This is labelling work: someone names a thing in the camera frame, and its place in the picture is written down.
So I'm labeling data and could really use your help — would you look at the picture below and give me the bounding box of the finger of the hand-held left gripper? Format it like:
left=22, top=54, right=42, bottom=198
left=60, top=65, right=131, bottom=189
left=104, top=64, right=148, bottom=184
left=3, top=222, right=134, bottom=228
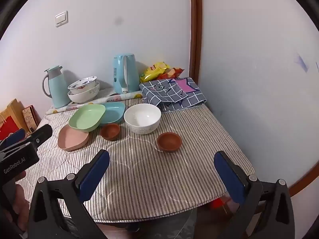
left=0, top=129, right=27, bottom=150
left=26, top=124, right=53, bottom=150

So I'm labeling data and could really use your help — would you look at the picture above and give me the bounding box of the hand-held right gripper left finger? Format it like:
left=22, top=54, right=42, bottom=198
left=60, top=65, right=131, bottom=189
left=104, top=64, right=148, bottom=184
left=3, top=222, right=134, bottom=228
left=28, top=149, right=110, bottom=239

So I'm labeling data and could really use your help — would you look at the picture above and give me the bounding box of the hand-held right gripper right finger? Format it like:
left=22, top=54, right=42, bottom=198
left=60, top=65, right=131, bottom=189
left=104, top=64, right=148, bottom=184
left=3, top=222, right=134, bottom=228
left=214, top=151, right=296, bottom=239

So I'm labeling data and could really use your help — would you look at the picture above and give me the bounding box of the pink plate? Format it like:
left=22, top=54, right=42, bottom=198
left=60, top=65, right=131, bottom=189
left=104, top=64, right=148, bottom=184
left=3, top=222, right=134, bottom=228
left=58, top=124, right=90, bottom=152

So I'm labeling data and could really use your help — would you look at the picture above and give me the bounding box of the small brown bowl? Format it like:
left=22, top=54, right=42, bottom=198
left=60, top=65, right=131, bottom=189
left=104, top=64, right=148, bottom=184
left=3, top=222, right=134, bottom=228
left=157, top=132, right=182, bottom=153
left=100, top=123, right=121, bottom=141

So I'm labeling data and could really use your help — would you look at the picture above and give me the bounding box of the green plate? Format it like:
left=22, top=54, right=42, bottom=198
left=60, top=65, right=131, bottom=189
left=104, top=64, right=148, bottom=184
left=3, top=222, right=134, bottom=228
left=68, top=104, right=106, bottom=133

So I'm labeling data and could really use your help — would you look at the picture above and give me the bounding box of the blue plate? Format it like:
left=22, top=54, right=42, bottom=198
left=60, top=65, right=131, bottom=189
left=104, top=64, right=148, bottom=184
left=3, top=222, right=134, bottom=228
left=100, top=102, right=126, bottom=125

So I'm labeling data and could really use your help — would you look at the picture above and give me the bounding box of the person's left hand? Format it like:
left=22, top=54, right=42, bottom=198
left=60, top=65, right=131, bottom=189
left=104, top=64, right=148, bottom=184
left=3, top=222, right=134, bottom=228
left=14, top=170, right=30, bottom=232

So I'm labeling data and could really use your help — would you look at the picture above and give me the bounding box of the brown paper bag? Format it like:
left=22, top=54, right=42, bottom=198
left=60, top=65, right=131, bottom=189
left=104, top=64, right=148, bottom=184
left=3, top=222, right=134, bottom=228
left=0, top=99, right=25, bottom=141

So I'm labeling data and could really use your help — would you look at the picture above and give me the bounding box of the patterned brown box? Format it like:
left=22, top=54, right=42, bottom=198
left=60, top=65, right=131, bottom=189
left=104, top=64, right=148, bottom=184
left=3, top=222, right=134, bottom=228
left=22, top=105, right=38, bottom=135

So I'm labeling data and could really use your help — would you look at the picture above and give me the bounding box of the light blue thermos jug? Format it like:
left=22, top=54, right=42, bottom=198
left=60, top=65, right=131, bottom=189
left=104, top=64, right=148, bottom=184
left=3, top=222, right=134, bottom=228
left=42, top=65, right=71, bottom=109

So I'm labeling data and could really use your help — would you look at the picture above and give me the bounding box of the striped quilted mat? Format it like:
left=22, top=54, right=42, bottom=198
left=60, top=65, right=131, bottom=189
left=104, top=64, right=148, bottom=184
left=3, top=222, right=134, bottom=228
left=16, top=102, right=256, bottom=222

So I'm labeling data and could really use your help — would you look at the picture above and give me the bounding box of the large white patterned bowl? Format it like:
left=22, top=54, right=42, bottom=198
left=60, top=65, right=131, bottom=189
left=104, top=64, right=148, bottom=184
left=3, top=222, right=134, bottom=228
left=67, top=82, right=100, bottom=104

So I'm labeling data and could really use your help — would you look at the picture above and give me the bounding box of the fruit print table cover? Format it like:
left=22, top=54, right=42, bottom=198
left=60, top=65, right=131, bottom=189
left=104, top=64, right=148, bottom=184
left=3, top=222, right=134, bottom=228
left=45, top=87, right=143, bottom=115

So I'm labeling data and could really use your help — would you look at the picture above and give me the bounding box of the floral printed bowl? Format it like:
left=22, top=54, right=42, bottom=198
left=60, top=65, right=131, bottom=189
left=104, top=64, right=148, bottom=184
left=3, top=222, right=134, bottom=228
left=68, top=77, right=97, bottom=90

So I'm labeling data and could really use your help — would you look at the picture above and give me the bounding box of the wooden baseboard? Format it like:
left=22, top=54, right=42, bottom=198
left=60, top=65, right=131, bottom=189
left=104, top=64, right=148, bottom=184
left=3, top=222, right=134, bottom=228
left=289, top=159, right=319, bottom=197

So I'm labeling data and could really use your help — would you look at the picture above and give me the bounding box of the grey checked cloth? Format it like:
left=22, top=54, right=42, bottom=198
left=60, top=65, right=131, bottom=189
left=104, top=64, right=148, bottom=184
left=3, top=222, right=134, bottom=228
left=139, top=77, right=207, bottom=112

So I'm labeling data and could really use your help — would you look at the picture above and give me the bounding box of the light blue electric kettle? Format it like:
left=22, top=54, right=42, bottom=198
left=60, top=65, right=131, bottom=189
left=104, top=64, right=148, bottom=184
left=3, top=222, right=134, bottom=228
left=113, top=53, right=140, bottom=94

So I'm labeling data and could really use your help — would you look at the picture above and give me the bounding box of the yellow snack bag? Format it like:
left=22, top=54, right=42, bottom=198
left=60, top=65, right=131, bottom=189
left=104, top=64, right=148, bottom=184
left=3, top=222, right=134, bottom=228
left=140, top=62, right=170, bottom=83

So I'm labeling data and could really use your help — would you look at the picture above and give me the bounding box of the red snack bag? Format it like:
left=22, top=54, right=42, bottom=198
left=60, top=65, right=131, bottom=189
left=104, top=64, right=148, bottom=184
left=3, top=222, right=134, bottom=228
left=158, top=67, right=185, bottom=80

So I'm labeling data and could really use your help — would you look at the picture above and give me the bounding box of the white light switch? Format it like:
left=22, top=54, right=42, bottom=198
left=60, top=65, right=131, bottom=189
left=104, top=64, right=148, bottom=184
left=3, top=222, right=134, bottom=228
left=54, top=10, right=68, bottom=28

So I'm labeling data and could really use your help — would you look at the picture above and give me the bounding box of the wooden door frame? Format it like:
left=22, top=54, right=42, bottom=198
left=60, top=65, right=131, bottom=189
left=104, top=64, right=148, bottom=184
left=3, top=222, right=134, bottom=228
left=189, top=0, right=203, bottom=85

